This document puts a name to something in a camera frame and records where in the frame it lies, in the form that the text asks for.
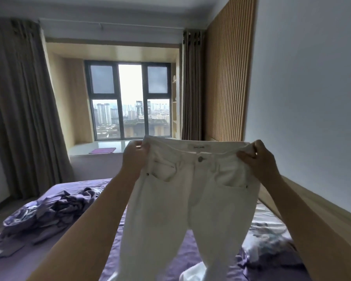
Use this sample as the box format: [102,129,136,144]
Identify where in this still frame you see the person's right hand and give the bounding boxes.
[236,139,282,189]

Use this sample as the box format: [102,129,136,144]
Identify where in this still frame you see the person's left hand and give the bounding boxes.
[118,140,151,182]

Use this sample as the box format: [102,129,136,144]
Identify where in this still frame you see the white jeans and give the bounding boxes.
[117,135,261,281]

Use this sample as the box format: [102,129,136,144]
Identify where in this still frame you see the person's left forearm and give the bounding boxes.
[28,174,140,281]

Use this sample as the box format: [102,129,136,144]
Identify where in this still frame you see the person's right forearm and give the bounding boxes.
[259,174,351,281]

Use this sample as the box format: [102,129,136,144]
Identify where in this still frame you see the black framed window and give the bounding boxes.
[84,60,173,141]

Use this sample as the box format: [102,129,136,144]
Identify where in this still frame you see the grey curtain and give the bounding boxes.
[181,28,206,141]
[0,17,75,200]

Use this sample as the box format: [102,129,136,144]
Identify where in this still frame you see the floral pillow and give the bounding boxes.
[237,202,312,281]

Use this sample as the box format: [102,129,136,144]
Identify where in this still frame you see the purple bed sheet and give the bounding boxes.
[0,178,281,281]

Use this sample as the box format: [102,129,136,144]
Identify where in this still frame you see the white garment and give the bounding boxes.
[178,262,211,281]

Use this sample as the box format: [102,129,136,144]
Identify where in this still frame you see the wooden slat wall panel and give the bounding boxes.
[203,0,257,142]

